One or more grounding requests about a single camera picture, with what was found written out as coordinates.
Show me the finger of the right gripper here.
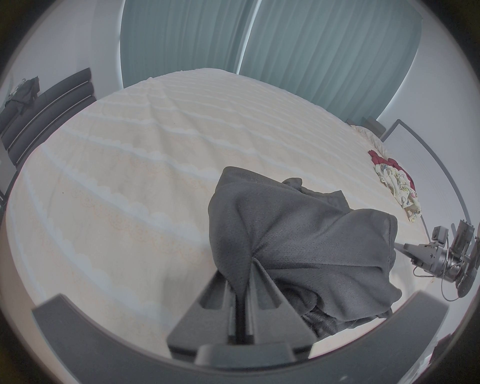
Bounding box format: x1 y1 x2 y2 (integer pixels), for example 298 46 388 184
394 242 417 259

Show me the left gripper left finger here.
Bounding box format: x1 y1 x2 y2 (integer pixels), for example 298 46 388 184
167 270 247 361

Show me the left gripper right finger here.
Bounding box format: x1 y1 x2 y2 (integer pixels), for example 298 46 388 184
247 262 316 356

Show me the black T-shirt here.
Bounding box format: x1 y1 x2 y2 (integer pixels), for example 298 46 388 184
208 166 403 340

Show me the white printed pyjama garment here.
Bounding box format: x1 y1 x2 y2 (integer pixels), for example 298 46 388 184
375 163 423 224

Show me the dark red garment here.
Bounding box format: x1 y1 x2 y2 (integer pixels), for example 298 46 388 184
367 150 416 190

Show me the cream pillow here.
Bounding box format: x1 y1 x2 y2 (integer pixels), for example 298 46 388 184
350 125 388 151

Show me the grey bedside table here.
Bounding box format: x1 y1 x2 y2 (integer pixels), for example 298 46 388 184
345 116 387 139

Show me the bed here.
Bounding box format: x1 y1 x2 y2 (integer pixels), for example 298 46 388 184
4 67 472 361

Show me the blue-green curtain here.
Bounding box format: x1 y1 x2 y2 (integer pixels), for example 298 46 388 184
238 0 423 123
119 0 260 89

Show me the dark grey chest of drawers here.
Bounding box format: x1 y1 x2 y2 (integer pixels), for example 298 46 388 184
0 67 97 166

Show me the black bag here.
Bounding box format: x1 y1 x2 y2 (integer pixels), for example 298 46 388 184
14 77 40 114

